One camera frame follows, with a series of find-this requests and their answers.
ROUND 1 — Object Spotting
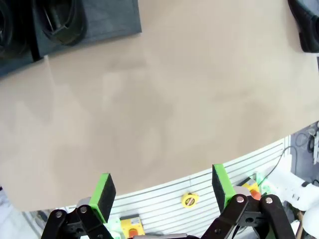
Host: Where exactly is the white slatted panel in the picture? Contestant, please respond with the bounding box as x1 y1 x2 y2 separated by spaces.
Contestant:
57 135 294 239

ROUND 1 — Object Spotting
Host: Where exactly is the yellow tape measure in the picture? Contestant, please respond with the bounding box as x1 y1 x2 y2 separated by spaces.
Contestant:
181 192 199 208

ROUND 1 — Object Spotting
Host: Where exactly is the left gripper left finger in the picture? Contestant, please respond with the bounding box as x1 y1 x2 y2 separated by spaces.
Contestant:
41 172 117 239

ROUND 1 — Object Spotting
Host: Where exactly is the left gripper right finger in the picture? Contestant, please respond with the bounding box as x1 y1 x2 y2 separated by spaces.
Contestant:
203 163 296 239

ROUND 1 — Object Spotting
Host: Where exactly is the yellow emergency stop box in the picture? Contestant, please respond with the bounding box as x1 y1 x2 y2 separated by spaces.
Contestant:
119 214 144 236
245 181 263 201

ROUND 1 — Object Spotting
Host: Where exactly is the black leather loafer shoe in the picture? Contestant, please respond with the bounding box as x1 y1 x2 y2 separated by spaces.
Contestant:
41 0 89 47
287 0 319 54

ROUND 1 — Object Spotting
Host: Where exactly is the black floor cable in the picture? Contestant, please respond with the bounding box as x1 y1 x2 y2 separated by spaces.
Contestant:
264 145 300 186

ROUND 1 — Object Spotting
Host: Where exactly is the black shoe stand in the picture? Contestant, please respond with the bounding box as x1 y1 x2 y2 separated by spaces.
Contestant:
31 0 143 58

